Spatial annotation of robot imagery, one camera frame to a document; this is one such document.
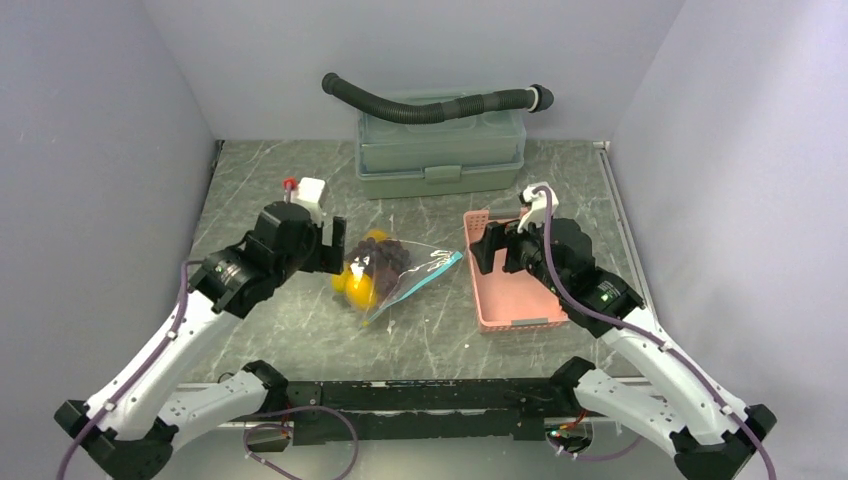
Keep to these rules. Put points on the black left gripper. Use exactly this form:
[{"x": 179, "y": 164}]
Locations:
[{"x": 327, "y": 258}]

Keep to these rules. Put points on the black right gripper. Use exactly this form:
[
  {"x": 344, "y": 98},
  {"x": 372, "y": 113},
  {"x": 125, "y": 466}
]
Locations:
[{"x": 497, "y": 237}]

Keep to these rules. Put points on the yellow lemon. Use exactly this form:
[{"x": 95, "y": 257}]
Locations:
[{"x": 339, "y": 281}]

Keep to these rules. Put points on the yellow mango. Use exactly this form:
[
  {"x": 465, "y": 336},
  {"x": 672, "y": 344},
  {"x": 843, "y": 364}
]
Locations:
[{"x": 360, "y": 292}]

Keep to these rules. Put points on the clear zip top bag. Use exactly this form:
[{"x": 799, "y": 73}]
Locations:
[{"x": 428, "y": 263}]

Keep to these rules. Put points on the yellow bell pepper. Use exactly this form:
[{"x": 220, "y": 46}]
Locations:
[{"x": 377, "y": 235}]

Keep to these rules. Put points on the dark red grape bunch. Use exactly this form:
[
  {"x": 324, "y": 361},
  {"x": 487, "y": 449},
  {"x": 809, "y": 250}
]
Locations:
[{"x": 383, "y": 261}]

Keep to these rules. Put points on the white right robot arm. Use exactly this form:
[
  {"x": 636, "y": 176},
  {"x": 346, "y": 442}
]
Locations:
[{"x": 708, "y": 432}]

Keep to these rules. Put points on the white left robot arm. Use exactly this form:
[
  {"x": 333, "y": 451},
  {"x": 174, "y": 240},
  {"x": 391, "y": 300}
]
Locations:
[{"x": 132, "y": 426}]

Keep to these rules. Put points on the pink perforated plastic basket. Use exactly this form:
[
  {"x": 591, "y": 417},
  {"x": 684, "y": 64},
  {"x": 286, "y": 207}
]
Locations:
[{"x": 512, "y": 301}]

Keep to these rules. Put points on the green plastic storage box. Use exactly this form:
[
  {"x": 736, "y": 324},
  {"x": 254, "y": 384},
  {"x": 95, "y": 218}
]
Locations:
[{"x": 472, "y": 154}]

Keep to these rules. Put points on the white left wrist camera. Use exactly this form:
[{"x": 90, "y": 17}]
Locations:
[{"x": 309, "y": 193}]

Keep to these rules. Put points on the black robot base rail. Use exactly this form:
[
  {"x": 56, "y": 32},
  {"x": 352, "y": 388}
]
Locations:
[{"x": 523, "y": 409}]

